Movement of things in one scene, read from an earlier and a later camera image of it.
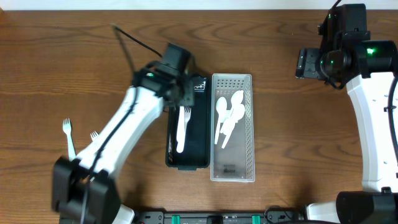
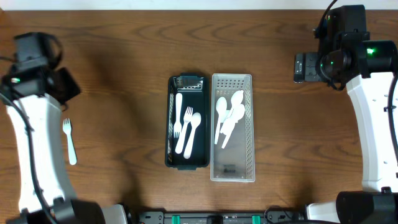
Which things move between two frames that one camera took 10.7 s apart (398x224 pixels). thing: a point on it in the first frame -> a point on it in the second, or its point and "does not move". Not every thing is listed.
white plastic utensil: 94,135 -> 178,126
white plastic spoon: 221,108 does not move
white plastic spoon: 239,112 does not move
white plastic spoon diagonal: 236,101 does not move
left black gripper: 182,94 -> 66,88
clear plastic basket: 236,162 does not move
